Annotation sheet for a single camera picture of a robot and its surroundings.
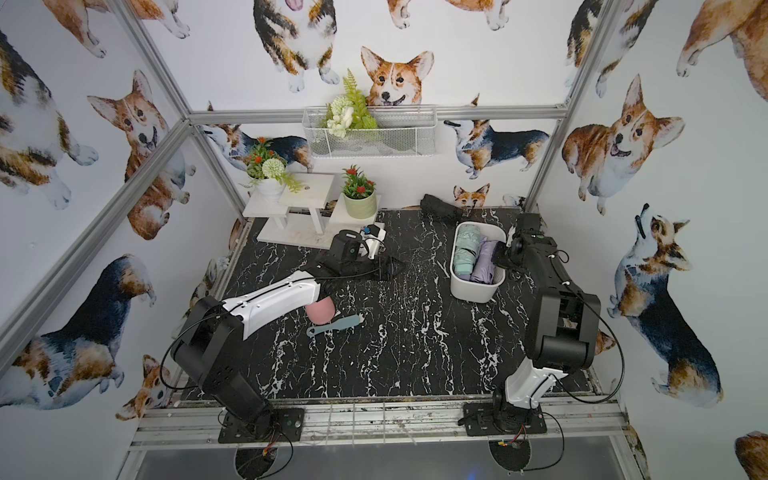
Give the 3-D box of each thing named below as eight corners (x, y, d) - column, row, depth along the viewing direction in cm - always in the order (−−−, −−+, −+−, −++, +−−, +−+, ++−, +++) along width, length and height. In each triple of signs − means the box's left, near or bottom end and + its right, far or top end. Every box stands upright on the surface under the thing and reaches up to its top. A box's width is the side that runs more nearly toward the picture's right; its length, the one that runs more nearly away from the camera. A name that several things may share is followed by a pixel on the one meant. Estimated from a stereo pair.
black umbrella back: (417, 212, 124) (417, 203, 120) (423, 202, 128) (424, 194, 124) (455, 226, 119) (456, 218, 115) (461, 216, 123) (463, 207, 119)
